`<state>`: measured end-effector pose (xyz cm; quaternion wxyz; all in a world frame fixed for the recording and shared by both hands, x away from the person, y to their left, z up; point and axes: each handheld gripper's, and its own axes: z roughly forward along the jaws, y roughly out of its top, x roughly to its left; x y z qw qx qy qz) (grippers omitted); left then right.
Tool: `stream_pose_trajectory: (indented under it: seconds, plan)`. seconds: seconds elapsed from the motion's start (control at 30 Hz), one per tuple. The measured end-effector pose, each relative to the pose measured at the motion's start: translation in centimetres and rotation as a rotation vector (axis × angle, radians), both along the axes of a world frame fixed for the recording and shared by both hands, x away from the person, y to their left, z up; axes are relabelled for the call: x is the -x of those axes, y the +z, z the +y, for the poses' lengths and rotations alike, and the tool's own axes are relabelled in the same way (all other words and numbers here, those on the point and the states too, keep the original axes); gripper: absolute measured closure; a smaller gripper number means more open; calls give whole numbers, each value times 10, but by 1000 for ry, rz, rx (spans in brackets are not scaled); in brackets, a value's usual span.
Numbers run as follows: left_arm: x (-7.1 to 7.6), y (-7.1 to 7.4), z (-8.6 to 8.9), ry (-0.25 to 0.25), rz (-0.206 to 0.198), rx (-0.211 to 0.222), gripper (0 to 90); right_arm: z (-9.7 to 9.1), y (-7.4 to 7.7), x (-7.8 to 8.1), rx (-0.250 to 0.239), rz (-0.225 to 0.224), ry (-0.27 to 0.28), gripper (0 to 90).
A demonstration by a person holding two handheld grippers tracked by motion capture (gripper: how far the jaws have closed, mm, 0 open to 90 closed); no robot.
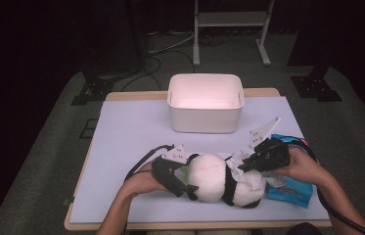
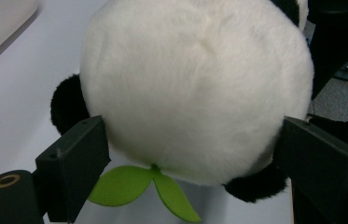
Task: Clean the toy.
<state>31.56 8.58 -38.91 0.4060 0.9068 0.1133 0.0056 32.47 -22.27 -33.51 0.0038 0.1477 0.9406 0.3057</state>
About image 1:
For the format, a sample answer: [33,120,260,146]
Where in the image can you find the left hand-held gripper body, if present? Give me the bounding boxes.
[151,144,190,191]

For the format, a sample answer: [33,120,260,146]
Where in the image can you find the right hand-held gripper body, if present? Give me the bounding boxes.
[249,117,292,172]

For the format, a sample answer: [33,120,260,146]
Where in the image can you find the panda plush toy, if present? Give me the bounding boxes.
[184,152,267,209]

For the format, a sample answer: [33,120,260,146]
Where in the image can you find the blue wet wipes packet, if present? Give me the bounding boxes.
[264,133,314,209]

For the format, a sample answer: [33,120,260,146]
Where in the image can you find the white plastic storage bin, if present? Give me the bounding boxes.
[166,72,246,134]

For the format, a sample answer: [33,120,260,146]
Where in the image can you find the person's left hand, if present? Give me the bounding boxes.
[120,161,168,198]

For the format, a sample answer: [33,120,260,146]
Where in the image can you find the person's right hand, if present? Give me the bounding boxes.
[265,146,324,188]

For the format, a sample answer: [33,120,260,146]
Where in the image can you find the pale lavender table mat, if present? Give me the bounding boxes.
[70,96,331,224]

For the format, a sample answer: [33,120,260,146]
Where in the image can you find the dark round object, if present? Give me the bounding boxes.
[284,221,323,235]

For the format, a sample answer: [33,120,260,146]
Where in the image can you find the wooden table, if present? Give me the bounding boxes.
[64,87,333,231]

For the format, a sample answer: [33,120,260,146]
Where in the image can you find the black stand base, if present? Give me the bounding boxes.
[290,62,342,103]
[70,65,115,106]

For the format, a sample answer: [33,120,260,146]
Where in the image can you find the white metal stand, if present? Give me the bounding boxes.
[192,0,276,68]

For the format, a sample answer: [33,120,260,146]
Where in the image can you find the left hand-held gripper cable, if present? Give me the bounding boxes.
[122,144,175,235]

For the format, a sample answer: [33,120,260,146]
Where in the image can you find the hand-held gripper cable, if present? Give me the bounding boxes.
[122,144,175,235]
[277,135,365,235]

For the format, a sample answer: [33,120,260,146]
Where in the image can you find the black floor socket frame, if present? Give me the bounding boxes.
[79,118,100,139]

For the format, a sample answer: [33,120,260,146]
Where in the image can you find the right hand-held gripper cable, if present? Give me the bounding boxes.
[277,135,365,235]

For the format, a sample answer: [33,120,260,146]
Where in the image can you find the black floor cable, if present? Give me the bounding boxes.
[120,55,163,92]

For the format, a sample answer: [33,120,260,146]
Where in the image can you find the grey floor cables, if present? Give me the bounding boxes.
[147,30,198,55]

